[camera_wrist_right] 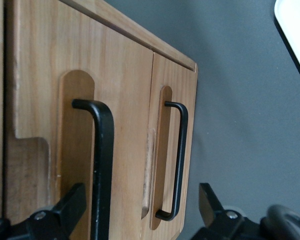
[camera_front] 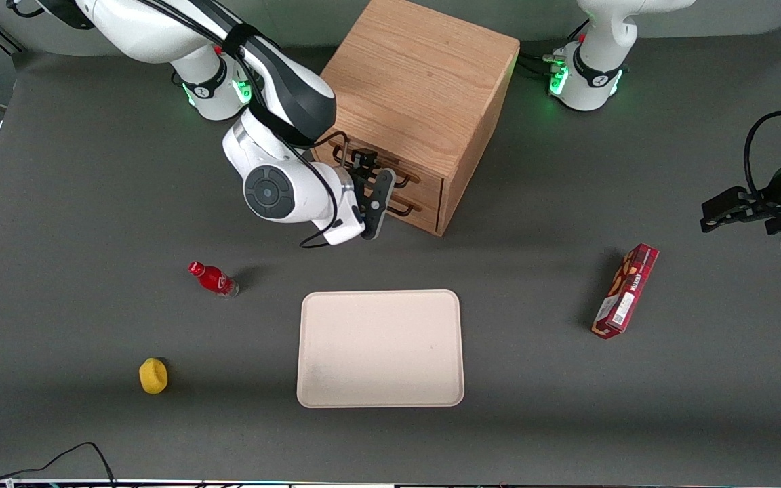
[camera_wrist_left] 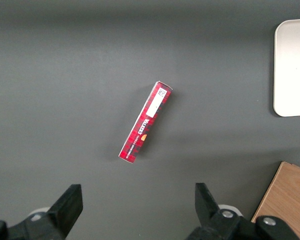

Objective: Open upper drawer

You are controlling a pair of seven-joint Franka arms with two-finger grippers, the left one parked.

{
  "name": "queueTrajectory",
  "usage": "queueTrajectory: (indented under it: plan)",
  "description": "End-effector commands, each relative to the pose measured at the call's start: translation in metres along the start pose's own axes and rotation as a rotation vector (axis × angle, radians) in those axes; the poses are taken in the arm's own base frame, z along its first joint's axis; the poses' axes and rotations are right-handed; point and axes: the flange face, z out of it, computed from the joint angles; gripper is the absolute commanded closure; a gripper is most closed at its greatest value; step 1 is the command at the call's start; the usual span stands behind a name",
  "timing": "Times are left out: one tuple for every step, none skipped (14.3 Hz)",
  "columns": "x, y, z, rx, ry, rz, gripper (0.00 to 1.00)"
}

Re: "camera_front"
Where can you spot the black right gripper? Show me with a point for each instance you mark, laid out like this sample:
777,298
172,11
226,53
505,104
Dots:
361,170

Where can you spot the beige rectangular tray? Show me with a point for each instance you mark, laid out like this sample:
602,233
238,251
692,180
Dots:
380,349

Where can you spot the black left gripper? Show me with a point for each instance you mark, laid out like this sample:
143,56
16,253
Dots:
768,204

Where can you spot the yellow sponge-like object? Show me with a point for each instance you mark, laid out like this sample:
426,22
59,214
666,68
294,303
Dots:
153,376

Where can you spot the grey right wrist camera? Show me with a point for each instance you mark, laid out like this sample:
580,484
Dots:
378,200

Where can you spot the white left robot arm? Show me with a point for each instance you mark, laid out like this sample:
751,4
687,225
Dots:
594,74

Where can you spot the wooden drawer cabinet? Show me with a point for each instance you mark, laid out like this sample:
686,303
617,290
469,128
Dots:
417,68

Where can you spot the red snack box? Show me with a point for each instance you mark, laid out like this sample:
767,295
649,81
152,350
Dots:
624,291

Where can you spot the small red bottle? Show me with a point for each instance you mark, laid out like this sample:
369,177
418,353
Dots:
214,279

